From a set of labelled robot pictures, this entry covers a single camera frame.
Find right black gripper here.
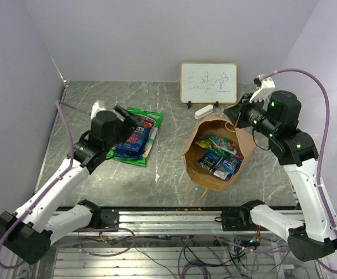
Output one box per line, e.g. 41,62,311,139
224,92,278,138

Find blue burts crisps bag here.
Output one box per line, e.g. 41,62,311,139
114,121,153,159
196,150,223,174

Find green cassava chips bag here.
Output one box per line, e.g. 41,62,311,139
107,108,163,167

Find brown paper bag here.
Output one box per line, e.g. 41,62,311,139
183,115,256,202

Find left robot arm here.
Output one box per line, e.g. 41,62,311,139
0,105,142,269

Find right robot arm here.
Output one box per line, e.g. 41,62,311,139
224,91,337,262

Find white whiteboard eraser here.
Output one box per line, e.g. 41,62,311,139
194,105,214,120

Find teal green snack packet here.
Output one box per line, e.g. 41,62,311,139
208,135,238,156

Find green yellow snack packet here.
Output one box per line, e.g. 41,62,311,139
195,138,213,150

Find small blue biscuit packet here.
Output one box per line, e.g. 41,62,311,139
213,156,243,181

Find small whiteboard yellow frame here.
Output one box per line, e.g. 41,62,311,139
180,62,238,106

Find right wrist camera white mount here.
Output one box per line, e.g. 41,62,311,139
249,75,275,103

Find aluminium rail frame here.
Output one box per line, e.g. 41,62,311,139
11,205,332,279

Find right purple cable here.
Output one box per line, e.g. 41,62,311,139
258,68,337,275

